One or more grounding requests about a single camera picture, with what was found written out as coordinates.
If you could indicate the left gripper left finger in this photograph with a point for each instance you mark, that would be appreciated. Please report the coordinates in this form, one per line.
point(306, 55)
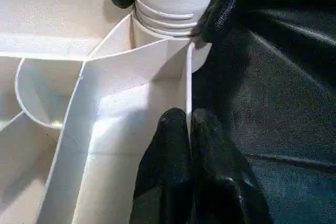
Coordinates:
point(165, 176)

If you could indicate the black mat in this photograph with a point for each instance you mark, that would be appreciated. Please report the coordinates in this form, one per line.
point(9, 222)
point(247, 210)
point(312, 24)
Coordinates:
point(275, 90)

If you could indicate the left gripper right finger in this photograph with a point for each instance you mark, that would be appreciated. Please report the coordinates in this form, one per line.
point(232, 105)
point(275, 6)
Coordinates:
point(220, 182)

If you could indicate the white plastic table top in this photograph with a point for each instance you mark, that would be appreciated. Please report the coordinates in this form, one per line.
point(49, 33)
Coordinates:
point(118, 58)

